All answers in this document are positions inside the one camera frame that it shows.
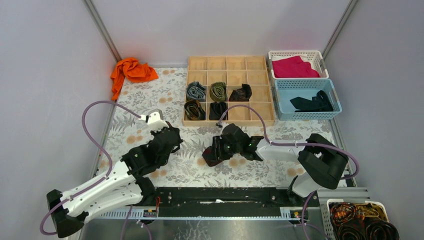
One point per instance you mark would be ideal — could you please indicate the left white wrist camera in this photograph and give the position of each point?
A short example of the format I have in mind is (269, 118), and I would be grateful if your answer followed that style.
(154, 120)

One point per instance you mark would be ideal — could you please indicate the floral table mat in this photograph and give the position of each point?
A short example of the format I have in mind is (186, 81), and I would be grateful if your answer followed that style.
(186, 167)

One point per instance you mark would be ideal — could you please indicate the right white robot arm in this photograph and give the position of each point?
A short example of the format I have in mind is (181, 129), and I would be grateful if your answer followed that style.
(322, 162)

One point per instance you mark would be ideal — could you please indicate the dark brown patterned rolled tie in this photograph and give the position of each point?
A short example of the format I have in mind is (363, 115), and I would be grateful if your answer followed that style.
(242, 94)

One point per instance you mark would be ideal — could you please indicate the white plastic basket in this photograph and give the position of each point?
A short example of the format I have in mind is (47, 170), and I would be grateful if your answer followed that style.
(312, 56)

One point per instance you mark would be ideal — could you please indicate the brown black rolled tie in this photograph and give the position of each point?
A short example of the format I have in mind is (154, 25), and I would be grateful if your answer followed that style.
(194, 110)

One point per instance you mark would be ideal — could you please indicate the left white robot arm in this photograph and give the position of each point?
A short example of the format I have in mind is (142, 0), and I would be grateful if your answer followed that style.
(126, 184)

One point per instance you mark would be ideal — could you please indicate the dark green tie in basket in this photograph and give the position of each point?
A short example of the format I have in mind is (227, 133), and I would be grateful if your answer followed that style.
(318, 103)

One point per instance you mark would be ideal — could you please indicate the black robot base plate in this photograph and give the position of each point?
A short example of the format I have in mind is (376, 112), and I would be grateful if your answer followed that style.
(209, 197)

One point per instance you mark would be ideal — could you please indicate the red navy striped tie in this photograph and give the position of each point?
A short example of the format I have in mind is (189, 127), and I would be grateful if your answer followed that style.
(210, 156)

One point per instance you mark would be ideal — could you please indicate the wooden compartment tray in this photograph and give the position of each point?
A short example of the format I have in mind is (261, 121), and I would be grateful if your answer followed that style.
(233, 71)

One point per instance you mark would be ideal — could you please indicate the white basket of ties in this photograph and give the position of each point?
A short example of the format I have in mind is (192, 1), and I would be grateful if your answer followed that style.
(325, 212)

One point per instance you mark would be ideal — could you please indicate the olive green rolled tie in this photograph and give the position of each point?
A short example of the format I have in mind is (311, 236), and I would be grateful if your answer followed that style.
(218, 91)

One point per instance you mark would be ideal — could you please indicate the orange cloth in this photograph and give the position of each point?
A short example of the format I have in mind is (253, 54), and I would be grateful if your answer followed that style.
(131, 69)

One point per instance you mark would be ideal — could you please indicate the magenta cloth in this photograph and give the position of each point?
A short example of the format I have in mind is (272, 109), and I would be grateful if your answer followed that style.
(293, 67)

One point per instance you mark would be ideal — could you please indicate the orange black patterned tie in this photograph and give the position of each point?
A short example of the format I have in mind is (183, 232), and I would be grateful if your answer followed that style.
(360, 221)

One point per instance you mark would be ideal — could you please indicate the grey blue rolled tie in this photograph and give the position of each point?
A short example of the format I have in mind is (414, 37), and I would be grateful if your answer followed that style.
(196, 91)

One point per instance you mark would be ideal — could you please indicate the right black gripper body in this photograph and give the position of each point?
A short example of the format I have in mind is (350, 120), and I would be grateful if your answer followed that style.
(223, 149)

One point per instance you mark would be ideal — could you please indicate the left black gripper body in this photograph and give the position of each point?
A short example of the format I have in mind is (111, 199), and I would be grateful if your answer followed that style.
(168, 137)

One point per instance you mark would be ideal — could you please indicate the perforated metal cable rail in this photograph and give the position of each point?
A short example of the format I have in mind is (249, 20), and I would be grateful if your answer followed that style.
(218, 213)

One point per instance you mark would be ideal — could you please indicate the blue plastic basket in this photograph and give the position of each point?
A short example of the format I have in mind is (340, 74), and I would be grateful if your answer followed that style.
(287, 89)

